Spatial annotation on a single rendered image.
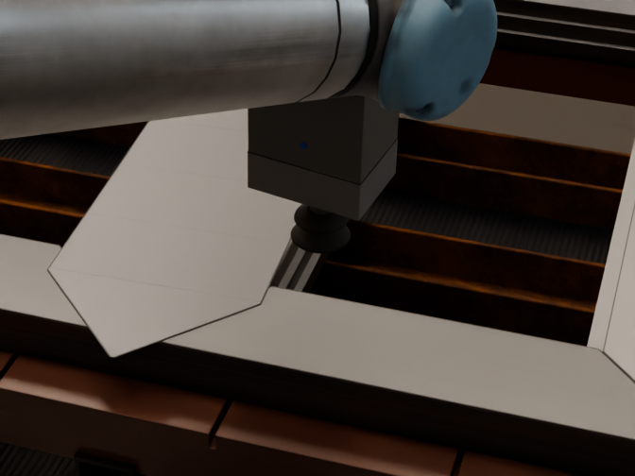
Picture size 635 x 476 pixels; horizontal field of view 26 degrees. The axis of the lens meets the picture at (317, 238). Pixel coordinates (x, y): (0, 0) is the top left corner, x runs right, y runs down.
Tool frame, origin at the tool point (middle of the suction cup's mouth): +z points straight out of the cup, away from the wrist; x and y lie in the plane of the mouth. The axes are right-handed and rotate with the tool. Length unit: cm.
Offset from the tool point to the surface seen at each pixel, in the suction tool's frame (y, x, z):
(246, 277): 8.4, -4.2, 10.1
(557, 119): 27, -179, 99
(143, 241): 18.4, -4.8, 10.4
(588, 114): 21, -184, 99
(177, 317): 10.8, 2.6, 10.0
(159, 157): 23.9, -16.6, 10.7
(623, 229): -16.6, -26.4, 11.4
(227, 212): 14.2, -11.6, 10.4
